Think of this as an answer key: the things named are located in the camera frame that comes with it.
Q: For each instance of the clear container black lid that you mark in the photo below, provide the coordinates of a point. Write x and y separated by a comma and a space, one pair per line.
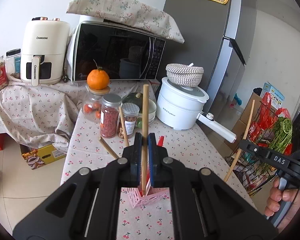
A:
13, 62

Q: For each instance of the yellow cartoon cardboard box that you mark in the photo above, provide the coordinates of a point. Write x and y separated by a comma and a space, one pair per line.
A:
42, 156

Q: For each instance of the dark green squash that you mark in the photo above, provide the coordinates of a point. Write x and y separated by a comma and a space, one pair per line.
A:
135, 97

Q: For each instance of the black power plug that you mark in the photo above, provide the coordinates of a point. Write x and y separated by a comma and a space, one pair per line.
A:
65, 78

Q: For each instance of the cream air fryer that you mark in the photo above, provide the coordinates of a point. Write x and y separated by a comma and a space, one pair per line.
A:
45, 47

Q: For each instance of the brown cardboard box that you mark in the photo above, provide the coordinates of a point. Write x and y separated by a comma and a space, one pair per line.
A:
240, 127

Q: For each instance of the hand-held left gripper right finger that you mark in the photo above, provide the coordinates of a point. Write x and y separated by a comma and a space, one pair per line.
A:
152, 160

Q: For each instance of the bunch of leafy greens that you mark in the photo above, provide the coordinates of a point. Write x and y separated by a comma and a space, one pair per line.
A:
281, 132

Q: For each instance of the red plastic bag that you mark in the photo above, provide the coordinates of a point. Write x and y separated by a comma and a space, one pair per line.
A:
283, 112
266, 100

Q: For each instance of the orange with stem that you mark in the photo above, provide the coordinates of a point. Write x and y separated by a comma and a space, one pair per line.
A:
98, 78

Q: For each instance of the small green fruit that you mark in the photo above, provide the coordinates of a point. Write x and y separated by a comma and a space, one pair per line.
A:
139, 123

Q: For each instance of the white ceramic bowl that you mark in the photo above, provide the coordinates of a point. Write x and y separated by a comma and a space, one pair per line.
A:
152, 110

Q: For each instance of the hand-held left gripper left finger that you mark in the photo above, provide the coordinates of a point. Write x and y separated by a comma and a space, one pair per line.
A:
130, 160

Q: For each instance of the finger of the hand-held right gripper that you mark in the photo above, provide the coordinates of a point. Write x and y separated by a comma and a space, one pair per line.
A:
265, 155

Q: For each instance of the cherry print tablecloth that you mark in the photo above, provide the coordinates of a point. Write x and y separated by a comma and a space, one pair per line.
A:
90, 135

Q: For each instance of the person's right hand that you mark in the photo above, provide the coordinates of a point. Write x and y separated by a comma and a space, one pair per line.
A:
271, 202

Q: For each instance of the black door microwave oven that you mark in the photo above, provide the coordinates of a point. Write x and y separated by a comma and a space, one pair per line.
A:
110, 52

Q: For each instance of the white electric cooking pot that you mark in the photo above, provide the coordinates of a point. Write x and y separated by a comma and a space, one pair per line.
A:
175, 110

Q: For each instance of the bamboo chopstick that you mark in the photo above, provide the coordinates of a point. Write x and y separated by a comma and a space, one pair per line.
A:
145, 110
248, 125
107, 147
123, 127

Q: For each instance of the goji berry jar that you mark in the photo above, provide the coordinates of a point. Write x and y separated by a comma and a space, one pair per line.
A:
108, 122

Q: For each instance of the grey refrigerator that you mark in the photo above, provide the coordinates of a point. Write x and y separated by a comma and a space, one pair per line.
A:
202, 30

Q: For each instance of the pink perforated utensil holder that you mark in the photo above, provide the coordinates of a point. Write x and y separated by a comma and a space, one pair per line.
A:
152, 196

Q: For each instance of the glass jar with wooden lid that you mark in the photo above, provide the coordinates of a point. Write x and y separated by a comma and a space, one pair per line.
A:
90, 107

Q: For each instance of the floral cover cloth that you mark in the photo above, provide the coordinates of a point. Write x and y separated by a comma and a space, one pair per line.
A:
130, 10

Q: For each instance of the small spice jar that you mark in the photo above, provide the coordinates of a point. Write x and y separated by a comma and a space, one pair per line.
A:
130, 122

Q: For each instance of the blue white printed box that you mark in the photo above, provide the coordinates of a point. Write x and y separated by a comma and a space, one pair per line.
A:
273, 93

